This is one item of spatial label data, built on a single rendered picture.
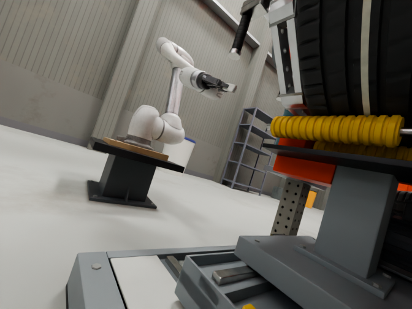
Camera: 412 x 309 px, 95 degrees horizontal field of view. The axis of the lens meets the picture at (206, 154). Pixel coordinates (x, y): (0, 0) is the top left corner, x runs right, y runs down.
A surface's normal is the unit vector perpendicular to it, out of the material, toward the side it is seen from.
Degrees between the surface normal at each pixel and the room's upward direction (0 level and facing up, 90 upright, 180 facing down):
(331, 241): 90
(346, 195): 90
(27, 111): 90
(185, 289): 90
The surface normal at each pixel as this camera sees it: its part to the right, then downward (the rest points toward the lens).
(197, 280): -0.73, -0.27
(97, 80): 0.55, 0.13
